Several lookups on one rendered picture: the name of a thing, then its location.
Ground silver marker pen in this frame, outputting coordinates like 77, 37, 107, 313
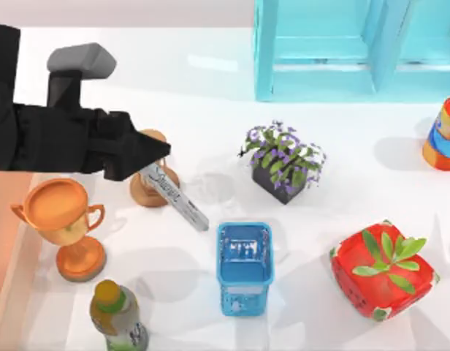
139, 162, 210, 233

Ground small brown wooden trophy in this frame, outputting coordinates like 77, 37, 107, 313
129, 128, 180, 208

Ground orange trophy cup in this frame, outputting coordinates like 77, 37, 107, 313
9, 178, 108, 283

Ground pale grey rounded box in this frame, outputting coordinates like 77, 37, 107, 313
46, 42, 118, 80

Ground shallow salmon-coloured box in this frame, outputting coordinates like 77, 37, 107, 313
0, 170, 35, 320

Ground purple flowers in black pot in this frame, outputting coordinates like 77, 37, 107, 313
238, 120, 328, 205

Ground green and yellow bottle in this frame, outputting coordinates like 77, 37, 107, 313
89, 279, 150, 351

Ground blue plastic basket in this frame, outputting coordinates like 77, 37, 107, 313
215, 221, 278, 317

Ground light blue rack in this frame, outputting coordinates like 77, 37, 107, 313
251, 0, 450, 103

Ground red pot with green plant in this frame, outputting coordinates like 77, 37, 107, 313
329, 219, 442, 324

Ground orange and blue can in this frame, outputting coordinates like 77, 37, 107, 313
422, 95, 450, 171

